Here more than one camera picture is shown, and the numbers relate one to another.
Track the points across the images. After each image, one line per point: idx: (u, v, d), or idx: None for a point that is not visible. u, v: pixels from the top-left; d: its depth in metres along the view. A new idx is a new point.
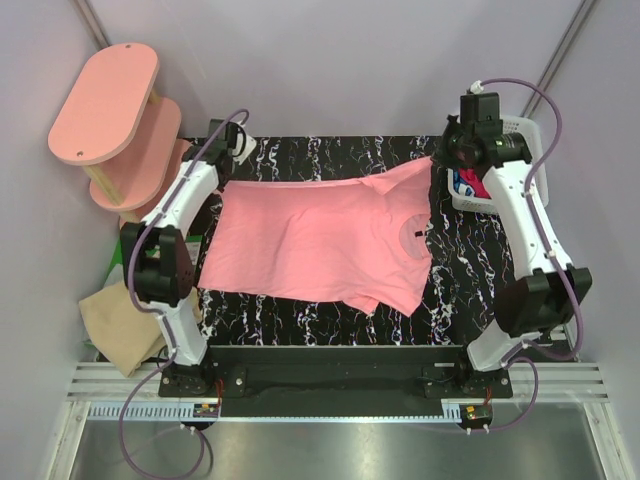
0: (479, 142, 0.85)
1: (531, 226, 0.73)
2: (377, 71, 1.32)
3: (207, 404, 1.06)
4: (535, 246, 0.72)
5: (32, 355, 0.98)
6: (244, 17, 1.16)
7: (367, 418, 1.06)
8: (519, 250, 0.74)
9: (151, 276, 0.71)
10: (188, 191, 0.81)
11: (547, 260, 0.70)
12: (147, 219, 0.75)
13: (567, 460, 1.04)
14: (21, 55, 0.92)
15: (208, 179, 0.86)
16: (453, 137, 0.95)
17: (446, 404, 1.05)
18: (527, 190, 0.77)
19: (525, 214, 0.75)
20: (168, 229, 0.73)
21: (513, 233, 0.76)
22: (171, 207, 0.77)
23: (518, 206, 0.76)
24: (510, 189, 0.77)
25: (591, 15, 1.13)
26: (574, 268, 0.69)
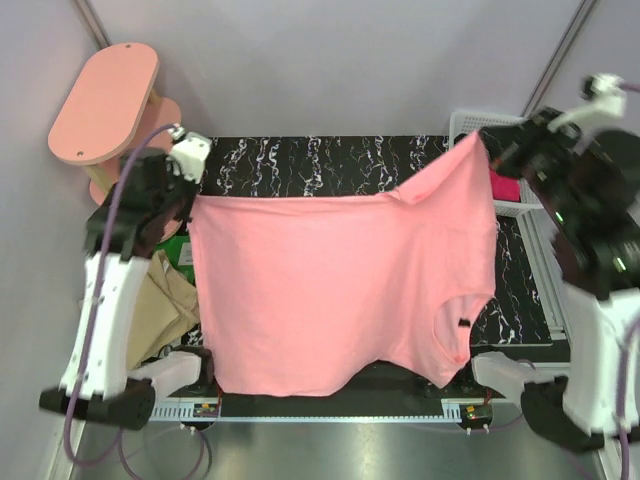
0: (588, 236, 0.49)
1: (612, 379, 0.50)
2: (377, 70, 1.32)
3: (208, 404, 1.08)
4: (606, 406, 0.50)
5: (33, 354, 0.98)
6: (244, 16, 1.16)
7: (368, 418, 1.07)
8: (579, 385, 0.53)
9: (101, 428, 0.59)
10: (104, 322, 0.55)
11: (610, 422, 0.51)
12: (66, 382, 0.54)
13: (568, 460, 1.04)
14: (21, 55, 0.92)
15: (135, 271, 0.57)
16: (541, 157, 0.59)
17: (446, 404, 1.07)
18: (629, 338, 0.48)
19: (615, 361, 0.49)
20: (95, 404, 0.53)
21: (583, 374, 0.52)
22: (88, 364, 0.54)
23: (607, 358, 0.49)
24: (605, 336, 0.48)
25: (591, 16, 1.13)
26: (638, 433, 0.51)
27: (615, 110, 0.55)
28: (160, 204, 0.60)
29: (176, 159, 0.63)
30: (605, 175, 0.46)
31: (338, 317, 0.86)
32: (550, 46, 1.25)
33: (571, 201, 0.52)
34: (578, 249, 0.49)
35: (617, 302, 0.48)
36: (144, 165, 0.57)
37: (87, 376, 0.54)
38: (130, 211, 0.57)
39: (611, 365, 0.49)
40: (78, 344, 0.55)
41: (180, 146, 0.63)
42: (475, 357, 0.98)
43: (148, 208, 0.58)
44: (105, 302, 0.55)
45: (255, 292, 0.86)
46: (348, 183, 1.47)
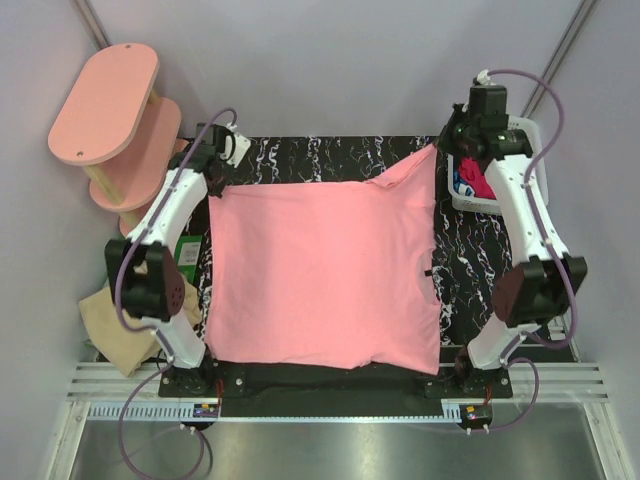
0: (485, 138, 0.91)
1: (530, 217, 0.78)
2: (377, 71, 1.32)
3: (208, 404, 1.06)
4: (533, 236, 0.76)
5: (33, 354, 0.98)
6: (244, 16, 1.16)
7: (367, 418, 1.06)
8: (517, 237, 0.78)
9: (139, 294, 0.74)
10: (174, 202, 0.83)
11: (543, 248, 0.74)
12: (134, 235, 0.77)
13: (568, 460, 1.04)
14: (20, 54, 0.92)
15: (196, 187, 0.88)
16: (458, 126, 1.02)
17: (446, 404, 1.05)
18: (526, 182, 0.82)
19: (523, 205, 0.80)
20: (155, 245, 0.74)
21: (512, 222, 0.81)
22: (157, 222, 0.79)
23: (520, 204, 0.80)
24: (510, 182, 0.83)
25: (591, 16, 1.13)
26: (570, 257, 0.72)
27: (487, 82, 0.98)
28: (207, 156, 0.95)
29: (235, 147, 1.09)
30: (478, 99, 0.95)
31: (351, 292, 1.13)
32: (550, 47, 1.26)
33: (476, 145, 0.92)
34: (479, 143, 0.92)
35: (508, 158, 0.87)
36: (214, 130, 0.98)
37: (153, 229, 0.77)
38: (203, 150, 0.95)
39: (522, 209, 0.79)
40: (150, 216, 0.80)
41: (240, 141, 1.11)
42: (468, 347, 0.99)
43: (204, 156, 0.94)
44: (177, 192, 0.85)
45: (275, 270, 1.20)
46: None
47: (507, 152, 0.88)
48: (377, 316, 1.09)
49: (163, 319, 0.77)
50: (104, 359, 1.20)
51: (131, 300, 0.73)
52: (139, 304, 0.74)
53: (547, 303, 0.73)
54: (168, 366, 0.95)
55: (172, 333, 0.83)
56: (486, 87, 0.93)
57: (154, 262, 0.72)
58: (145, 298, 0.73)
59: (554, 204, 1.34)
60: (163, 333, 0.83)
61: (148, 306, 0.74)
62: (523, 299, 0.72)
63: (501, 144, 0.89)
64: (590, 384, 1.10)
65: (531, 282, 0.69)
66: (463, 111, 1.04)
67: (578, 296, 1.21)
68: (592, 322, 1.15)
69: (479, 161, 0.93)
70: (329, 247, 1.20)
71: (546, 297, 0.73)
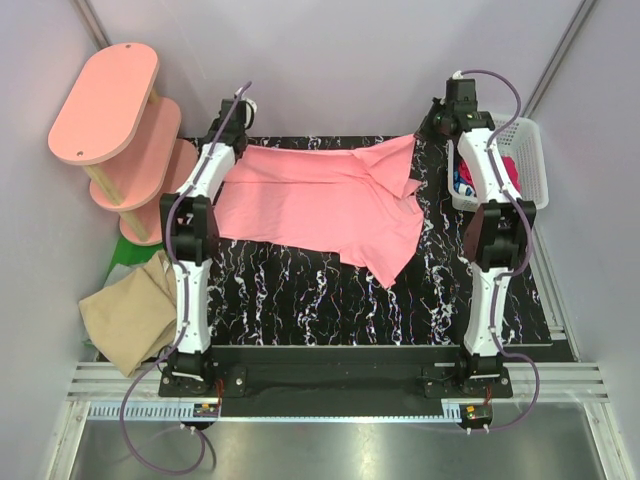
0: (455, 117, 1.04)
1: (490, 172, 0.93)
2: (376, 69, 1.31)
3: (207, 404, 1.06)
4: (492, 186, 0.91)
5: (33, 355, 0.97)
6: (244, 16, 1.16)
7: (368, 418, 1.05)
8: (480, 188, 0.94)
9: (187, 240, 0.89)
10: (213, 167, 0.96)
11: (500, 194, 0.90)
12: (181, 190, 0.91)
13: (567, 460, 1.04)
14: (19, 53, 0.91)
15: (228, 156, 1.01)
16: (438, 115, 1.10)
17: (446, 404, 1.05)
18: (488, 146, 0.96)
19: (486, 164, 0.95)
20: (201, 197, 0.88)
21: (479, 182, 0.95)
22: (200, 180, 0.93)
23: (483, 163, 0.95)
24: (475, 147, 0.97)
25: (591, 16, 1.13)
26: (523, 201, 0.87)
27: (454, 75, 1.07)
28: (235, 129, 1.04)
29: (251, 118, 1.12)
30: (452, 89, 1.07)
31: (343, 210, 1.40)
32: (550, 47, 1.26)
33: (449, 123, 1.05)
34: (451, 122, 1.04)
35: (475, 131, 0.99)
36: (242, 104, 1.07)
37: (197, 187, 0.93)
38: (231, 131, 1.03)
39: (487, 170, 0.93)
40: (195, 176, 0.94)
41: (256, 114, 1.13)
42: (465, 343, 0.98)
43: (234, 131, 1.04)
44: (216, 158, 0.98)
45: (274, 201, 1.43)
46: None
47: (474, 125, 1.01)
48: (368, 222, 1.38)
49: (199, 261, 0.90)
50: (104, 358, 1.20)
51: (179, 242, 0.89)
52: (186, 246, 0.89)
53: (506, 243, 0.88)
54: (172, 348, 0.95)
55: (195, 287, 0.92)
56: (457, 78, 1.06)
57: (201, 211, 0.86)
58: (193, 245, 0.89)
59: (553, 204, 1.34)
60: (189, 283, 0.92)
61: (193, 250, 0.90)
62: (485, 237, 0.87)
63: (469, 119, 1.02)
64: (590, 384, 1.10)
65: (489, 220, 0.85)
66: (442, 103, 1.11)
67: (578, 296, 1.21)
68: (592, 321, 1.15)
69: (451, 136, 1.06)
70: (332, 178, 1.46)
71: (505, 239, 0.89)
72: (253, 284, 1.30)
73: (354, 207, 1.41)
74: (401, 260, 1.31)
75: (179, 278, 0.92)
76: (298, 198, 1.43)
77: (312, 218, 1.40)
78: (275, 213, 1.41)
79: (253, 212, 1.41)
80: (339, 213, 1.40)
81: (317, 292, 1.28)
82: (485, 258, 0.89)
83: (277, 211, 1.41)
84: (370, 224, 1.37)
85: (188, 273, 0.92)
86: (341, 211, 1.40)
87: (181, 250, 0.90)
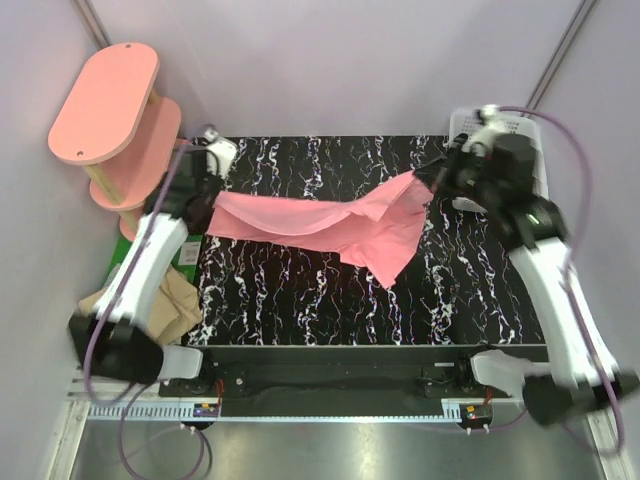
0: (509, 216, 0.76)
1: (573, 321, 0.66)
2: (377, 69, 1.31)
3: (208, 404, 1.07)
4: (579, 352, 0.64)
5: (32, 355, 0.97)
6: (244, 15, 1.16)
7: (367, 418, 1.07)
8: (558, 345, 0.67)
9: (111, 365, 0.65)
10: (147, 260, 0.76)
11: (588, 364, 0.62)
12: (101, 307, 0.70)
13: (567, 460, 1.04)
14: (19, 53, 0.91)
15: (173, 236, 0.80)
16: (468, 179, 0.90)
17: (446, 404, 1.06)
18: (566, 278, 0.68)
19: (564, 304, 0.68)
20: (123, 318, 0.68)
21: (551, 325, 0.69)
22: (128, 285, 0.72)
23: (561, 307, 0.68)
24: (546, 274, 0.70)
25: (592, 16, 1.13)
26: (619, 374, 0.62)
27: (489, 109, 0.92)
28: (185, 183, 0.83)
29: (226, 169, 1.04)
30: (508, 159, 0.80)
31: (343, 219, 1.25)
32: (551, 47, 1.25)
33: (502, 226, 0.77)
34: (506, 223, 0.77)
35: (543, 250, 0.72)
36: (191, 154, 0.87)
37: (124, 295, 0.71)
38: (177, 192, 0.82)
39: (565, 307, 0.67)
40: (119, 278, 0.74)
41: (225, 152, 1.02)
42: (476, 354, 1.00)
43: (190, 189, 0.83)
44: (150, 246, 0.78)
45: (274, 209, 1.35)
46: (348, 182, 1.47)
47: (537, 239, 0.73)
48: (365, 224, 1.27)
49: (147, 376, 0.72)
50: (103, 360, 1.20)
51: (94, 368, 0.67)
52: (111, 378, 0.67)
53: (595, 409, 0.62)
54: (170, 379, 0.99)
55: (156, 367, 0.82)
56: (511, 148, 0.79)
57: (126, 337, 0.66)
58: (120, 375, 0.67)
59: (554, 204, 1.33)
60: None
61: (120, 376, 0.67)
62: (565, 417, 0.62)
63: (532, 225, 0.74)
64: None
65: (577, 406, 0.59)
66: None
67: None
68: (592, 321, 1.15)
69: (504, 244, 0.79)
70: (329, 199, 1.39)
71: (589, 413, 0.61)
72: (253, 284, 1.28)
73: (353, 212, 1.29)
74: (397, 258, 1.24)
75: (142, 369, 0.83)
76: None
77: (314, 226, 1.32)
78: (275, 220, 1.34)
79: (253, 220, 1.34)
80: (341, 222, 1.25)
81: (317, 292, 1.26)
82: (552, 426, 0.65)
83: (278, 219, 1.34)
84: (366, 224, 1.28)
85: None
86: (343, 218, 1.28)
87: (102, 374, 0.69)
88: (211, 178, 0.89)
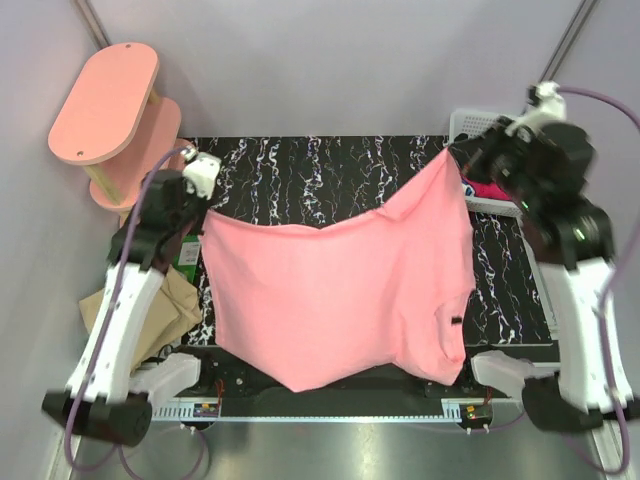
0: (549, 222, 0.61)
1: (596, 351, 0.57)
2: (377, 69, 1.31)
3: (208, 404, 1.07)
4: (595, 378, 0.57)
5: (32, 355, 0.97)
6: (244, 15, 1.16)
7: (367, 418, 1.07)
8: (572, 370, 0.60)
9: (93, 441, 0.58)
10: (116, 327, 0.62)
11: (602, 395, 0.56)
12: (74, 384, 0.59)
13: (567, 460, 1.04)
14: (19, 53, 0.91)
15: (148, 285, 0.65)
16: (505, 170, 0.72)
17: (446, 404, 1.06)
18: (603, 307, 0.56)
19: (592, 334, 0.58)
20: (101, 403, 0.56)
21: (572, 348, 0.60)
22: (101, 354, 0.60)
23: (588, 333, 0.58)
24: (579, 302, 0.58)
25: (591, 16, 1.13)
26: (635, 408, 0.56)
27: (558, 110, 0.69)
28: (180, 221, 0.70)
29: (190, 180, 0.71)
30: (554, 156, 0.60)
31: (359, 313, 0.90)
32: (550, 47, 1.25)
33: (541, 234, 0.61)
34: (544, 229, 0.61)
35: (583, 270, 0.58)
36: (162, 186, 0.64)
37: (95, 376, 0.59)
38: (151, 230, 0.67)
39: (595, 343, 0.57)
40: (92, 348, 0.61)
41: (192, 166, 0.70)
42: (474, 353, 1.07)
43: (165, 226, 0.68)
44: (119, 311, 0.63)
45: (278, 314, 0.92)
46: (348, 182, 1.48)
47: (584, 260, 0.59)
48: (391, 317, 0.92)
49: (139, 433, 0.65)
50: None
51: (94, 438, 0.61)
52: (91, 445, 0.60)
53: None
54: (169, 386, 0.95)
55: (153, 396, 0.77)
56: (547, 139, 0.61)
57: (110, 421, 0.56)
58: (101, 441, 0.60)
59: None
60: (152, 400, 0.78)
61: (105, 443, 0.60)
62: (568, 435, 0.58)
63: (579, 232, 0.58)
64: None
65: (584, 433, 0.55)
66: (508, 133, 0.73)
67: None
68: None
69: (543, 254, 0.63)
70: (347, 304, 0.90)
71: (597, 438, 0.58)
72: None
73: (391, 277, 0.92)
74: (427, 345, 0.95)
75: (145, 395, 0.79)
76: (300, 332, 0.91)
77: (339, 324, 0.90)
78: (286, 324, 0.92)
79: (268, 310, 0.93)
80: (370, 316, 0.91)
81: None
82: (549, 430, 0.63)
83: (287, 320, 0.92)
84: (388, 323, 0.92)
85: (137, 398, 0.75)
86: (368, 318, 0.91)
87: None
88: (189, 202, 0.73)
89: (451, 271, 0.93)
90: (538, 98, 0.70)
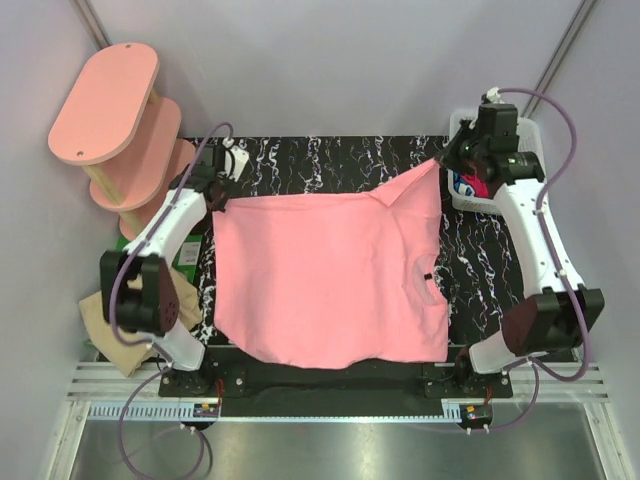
0: (492, 160, 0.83)
1: (542, 243, 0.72)
2: (377, 68, 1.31)
3: (208, 404, 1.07)
4: (546, 265, 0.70)
5: (32, 354, 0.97)
6: (244, 15, 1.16)
7: (367, 418, 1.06)
8: (528, 268, 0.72)
9: (132, 308, 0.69)
10: (174, 217, 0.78)
11: (557, 280, 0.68)
12: (130, 247, 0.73)
13: (567, 460, 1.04)
14: (19, 54, 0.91)
15: (196, 206, 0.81)
16: (464, 144, 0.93)
17: (446, 404, 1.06)
18: (538, 207, 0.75)
19: (535, 232, 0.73)
20: (153, 258, 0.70)
21: (522, 249, 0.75)
22: (155, 235, 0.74)
23: (532, 229, 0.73)
24: (521, 207, 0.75)
25: (592, 16, 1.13)
26: (584, 288, 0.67)
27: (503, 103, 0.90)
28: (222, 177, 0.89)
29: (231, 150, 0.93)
30: (489, 117, 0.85)
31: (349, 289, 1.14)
32: (550, 47, 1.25)
33: (485, 169, 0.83)
34: (487, 165, 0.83)
35: (519, 184, 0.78)
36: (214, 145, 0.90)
37: (150, 242, 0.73)
38: (201, 176, 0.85)
39: (539, 237, 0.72)
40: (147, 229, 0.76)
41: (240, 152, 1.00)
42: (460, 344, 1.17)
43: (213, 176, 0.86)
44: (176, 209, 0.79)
45: (284, 301, 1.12)
46: (348, 182, 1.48)
47: (520, 176, 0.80)
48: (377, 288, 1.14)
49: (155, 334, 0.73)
50: (104, 359, 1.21)
51: (122, 315, 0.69)
52: (129, 321, 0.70)
53: (560, 336, 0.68)
54: (167, 368, 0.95)
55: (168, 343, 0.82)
56: (493, 108, 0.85)
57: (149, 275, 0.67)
58: (137, 318, 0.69)
59: (554, 204, 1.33)
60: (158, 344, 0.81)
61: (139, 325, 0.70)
62: (536, 331, 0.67)
63: (510, 166, 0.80)
64: (590, 384, 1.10)
65: (545, 315, 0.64)
66: (470, 127, 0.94)
67: None
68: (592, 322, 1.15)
69: (488, 186, 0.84)
70: (341, 283, 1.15)
71: (559, 331, 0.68)
72: None
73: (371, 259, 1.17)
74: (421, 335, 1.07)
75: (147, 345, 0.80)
76: (301, 314, 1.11)
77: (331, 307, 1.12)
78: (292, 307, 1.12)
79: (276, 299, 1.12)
80: (358, 289, 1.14)
81: None
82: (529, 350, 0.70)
83: (291, 304, 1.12)
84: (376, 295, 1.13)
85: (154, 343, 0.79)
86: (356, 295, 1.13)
87: (129, 326, 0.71)
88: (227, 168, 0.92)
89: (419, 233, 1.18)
90: (485, 99, 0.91)
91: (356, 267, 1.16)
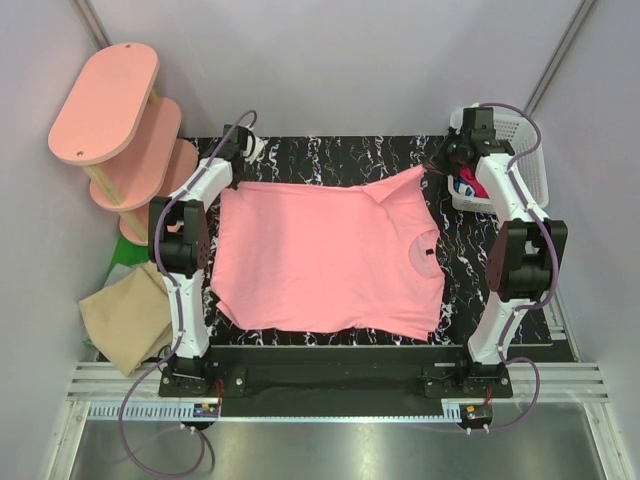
0: (473, 144, 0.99)
1: (511, 191, 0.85)
2: (377, 69, 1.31)
3: (207, 404, 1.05)
4: (516, 206, 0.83)
5: (32, 355, 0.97)
6: (243, 15, 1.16)
7: (367, 418, 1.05)
8: (503, 213, 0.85)
9: (174, 248, 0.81)
10: (207, 178, 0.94)
11: (525, 214, 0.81)
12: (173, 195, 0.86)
13: (567, 460, 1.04)
14: (19, 53, 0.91)
15: (222, 174, 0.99)
16: (453, 144, 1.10)
17: (446, 404, 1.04)
18: (509, 168, 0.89)
19: (507, 187, 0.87)
20: (193, 202, 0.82)
21: (498, 205, 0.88)
22: (194, 187, 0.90)
23: (502, 183, 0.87)
24: (495, 170, 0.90)
25: (591, 17, 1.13)
26: (551, 220, 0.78)
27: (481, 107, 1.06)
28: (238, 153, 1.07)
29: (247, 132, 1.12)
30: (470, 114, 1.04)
31: (347, 265, 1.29)
32: (550, 47, 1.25)
33: (466, 150, 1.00)
34: (469, 148, 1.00)
35: (492, 157, 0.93)
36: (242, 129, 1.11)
37: (190, 192, 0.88)
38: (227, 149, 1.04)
39: (509, 188, 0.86)
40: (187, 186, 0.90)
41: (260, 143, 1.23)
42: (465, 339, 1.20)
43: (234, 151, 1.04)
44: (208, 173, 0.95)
45: (285, 278, 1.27)
46: (348, 182, 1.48)
47: (492, 150, 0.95)
48: (375, 264, 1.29)
49: (188, 274, 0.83)
50: (104, 358, 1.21)
51: (166, 251, 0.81)
52: (172, 257, 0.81)
53: (534, 271, 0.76)
54: (171, 351, 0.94)
55: (188, 297, 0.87)
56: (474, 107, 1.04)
57: (192, 215, 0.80)
58: (180, 254, 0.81)
59: (553, 205, 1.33)
60: (181, 296, 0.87)
61: (179, 261, 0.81)
62: (512, 261, 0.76)
63: (487, 146, 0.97)
64: (591, 384, 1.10)
65: (514, 239, 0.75)
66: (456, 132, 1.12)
67: (578, 297, 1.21)
68: (592, 322, 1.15)
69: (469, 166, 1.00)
70: (341, 260, 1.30)
71: (533, 266, 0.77)
72: None
73: (367, 241, 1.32)
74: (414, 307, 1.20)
75: (170, 292, 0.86)
76: (295, 289, 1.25)
77: (327, 286, 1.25)
78: (291, 286, 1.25)
79: (275, 277, 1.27)
80: (354, 265, 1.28)
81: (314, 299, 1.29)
82: (510, 287, 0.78)
83: (289, 281, 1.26)
84: (372, 271, 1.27)
85: (178, 287, 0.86)
86: (353, 275, 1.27)
87: (170, 262, 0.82)
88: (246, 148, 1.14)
89: (410, 223, 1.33)
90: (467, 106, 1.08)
91: (353, 246, 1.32)
